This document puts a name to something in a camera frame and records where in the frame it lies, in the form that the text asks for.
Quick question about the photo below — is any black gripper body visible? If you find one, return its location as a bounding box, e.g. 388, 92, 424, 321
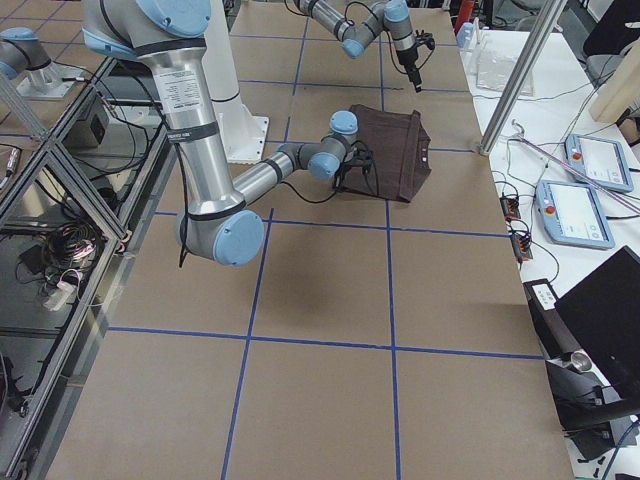
335, 159, 353, 186
397, 48, 418, 73

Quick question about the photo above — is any brown t-shirt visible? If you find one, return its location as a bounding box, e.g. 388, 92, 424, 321
342, 104, 431, 203

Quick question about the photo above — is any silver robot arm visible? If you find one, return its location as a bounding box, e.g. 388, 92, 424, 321
83, 1, 358, 267
294, 1, 435, 92

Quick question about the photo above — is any red cylinder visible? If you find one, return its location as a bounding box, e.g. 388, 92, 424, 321
454, 0, 475, 33

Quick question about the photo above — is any clear plastic tray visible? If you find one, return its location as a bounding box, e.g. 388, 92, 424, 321
463, 38, 523, 99

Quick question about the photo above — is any black electronics board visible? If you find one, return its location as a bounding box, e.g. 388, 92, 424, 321
499, 194, 533, 265

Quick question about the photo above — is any near blue teach pendant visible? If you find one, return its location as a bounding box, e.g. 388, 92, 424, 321
535, 180, 615, 250

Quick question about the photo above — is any blue teach pendant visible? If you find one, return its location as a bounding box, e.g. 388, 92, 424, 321
535, 180, 615, 250
565, 134, 634, 193

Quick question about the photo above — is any far blue teach pendant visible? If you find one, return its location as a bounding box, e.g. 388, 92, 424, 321
565, 134, 634, 193

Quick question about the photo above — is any grabber stick tool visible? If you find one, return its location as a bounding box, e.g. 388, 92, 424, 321
511, 119, 640, 211

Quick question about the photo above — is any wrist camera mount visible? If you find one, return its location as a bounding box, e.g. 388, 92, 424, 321
415, 30, 436, 51
349, 141, 375, 176

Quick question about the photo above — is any white pedestal column base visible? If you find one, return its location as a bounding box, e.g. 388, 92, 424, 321
202, 0, 269, 164

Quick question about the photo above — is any aluminium frame post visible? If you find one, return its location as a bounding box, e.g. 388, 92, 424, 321
479, 0, 567, 156

